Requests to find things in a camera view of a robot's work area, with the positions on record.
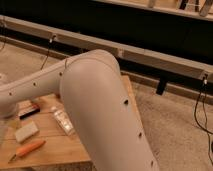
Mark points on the long metal rail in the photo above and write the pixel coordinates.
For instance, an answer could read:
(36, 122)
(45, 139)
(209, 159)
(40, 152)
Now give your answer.
(138, 55)

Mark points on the clear plastic bottle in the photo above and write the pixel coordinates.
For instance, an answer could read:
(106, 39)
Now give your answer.
(63, 120)

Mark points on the wooden table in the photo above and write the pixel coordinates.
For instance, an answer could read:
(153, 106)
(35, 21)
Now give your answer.
(59, 148)

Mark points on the orange carrot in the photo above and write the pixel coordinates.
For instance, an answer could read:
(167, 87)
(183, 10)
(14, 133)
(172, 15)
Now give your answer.
(27, 148)

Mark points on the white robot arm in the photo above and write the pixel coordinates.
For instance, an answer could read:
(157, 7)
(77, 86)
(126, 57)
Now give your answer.
(96, 100)

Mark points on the white sponge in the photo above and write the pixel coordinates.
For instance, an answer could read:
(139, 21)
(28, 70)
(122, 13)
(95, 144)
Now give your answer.
(26, 132)

